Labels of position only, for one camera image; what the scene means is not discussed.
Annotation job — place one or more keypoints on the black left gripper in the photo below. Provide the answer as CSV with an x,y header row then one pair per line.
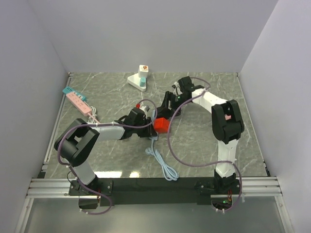
x,y
149,132

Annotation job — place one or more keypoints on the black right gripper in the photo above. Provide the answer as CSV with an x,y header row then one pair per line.
x,y
164,108

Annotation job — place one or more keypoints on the red cube socket adapter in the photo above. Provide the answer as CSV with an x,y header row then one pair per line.
x,y
161,125

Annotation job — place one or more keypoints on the light blue power strip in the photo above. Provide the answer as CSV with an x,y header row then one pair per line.
x,y
153,117

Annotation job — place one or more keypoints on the pink power strip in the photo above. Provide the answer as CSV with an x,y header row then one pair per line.
x,y
79,104

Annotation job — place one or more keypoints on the teal power strip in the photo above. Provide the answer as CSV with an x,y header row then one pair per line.
x,y
68,89

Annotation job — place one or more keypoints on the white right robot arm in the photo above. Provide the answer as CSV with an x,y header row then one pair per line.
x,y
227,122

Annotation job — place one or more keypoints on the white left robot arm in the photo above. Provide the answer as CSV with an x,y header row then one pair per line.
x,y
77,141

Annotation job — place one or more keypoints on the teal plug adapter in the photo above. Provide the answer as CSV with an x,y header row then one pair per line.
x,y
142,82

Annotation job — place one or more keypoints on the white triangular power strip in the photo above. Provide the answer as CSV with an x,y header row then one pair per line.
x,y
134,81

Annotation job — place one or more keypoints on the white cube adapter with picture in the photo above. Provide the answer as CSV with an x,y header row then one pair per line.
x,y
143,71

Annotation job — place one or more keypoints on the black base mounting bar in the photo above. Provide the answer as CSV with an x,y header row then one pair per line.
x,y
197,190

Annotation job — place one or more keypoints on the aluminium frame rail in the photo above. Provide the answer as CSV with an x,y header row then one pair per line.
x,y
35,127

